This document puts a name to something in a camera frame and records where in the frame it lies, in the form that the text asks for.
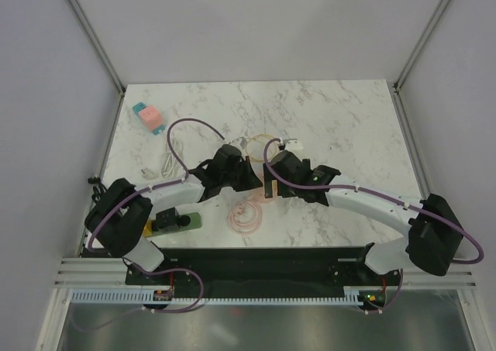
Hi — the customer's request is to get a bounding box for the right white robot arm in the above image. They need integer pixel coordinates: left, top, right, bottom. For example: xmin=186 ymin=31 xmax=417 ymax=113
xmin=263 ymin=150 xmax=463 ymax=284

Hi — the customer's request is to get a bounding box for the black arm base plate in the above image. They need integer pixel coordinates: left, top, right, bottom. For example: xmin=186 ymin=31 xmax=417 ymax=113
xmin=126 ymin=246 xmax=400 ymax=297

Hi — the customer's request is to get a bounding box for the yellow charger cable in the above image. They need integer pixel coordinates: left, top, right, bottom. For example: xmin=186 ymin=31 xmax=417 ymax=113
xmin=246 ymin=132 xmax=288 ymax=163

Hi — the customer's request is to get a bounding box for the white coiled power cable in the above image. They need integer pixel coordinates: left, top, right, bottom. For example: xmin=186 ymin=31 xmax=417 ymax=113
xmin=139 ymin=129 xmax=187 ymax=182

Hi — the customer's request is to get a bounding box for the teal power strip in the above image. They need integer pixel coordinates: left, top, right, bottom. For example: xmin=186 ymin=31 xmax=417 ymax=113
xmin=132 ymin=102 xmax=166 ymax=135

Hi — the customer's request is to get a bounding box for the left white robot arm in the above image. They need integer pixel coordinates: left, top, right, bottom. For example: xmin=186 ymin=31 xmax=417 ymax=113
xmin=84 ymin=144 xmax=263 ymax=284

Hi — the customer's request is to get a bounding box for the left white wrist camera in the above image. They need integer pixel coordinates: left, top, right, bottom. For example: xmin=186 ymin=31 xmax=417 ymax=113
xmin=229 ymin=136 xmax=248 ymax=151

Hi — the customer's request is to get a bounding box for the yellow cube socket adapter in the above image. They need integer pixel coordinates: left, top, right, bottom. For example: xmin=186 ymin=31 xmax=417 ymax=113
xmin=142 ymin=219 xmax=154 ymax=238

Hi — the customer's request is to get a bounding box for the pink cube socket adapter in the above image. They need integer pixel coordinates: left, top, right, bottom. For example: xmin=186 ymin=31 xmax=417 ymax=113
xmin=138 ymin=106 xmax=164 ymax=132

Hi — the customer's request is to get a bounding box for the white slotted cable duct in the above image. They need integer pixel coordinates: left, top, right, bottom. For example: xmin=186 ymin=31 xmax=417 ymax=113
xmin=71 ymin=288 xmax=379 ymax=305

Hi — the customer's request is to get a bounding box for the pink coiled socket cable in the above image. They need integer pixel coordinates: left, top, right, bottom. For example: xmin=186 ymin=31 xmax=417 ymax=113
xmin=227 ymin=198 xmax=264 ymax=236

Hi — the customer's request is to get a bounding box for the green power strip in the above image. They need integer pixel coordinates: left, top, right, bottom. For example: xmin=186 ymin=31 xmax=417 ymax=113
xmin=149 ymin=212 xmax=202 ymax=238

